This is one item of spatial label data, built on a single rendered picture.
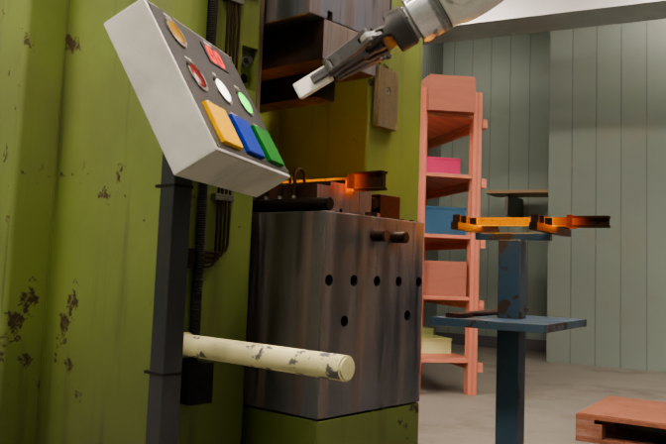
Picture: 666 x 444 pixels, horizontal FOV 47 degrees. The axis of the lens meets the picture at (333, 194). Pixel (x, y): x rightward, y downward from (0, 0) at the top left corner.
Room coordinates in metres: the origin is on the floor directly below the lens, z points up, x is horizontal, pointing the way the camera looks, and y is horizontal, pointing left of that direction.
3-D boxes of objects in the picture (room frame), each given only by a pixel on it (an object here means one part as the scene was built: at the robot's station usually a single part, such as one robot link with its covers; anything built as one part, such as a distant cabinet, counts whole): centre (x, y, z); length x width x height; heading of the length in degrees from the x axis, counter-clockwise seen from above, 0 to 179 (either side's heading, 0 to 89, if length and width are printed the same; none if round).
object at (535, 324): (2.11, -0.50, 0.67); 0.40 x 0.30 x 0.02; 148
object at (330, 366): (1.50, 0.13, 0.62); 0.44 x 0.05 x 0.05; 49
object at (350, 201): (1.95, 0.13, 0.96); 0.42 x 0.20 x 0.09; 49
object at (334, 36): (1.95, 0.13, 1.32); 0.42 x 0.20 x 0.10; 49
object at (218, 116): (1.21, 0.18, 1.01); 0.07 x 0.05 x 0.07; 164
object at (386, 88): (2.14, -0.14, 1.27); 0.09 x 0.02 x 0.17; 139
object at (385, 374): (2.00, 0.10, 0.69); 0.56 x 0.38 x 0.45; 49
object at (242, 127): (1.30, 0.15, 1.01); 0.07 x 0.05 x 0.07; 164
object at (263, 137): (1.40, 0.13, 1.01); 0.07 x 0.05 x 0.07; 164
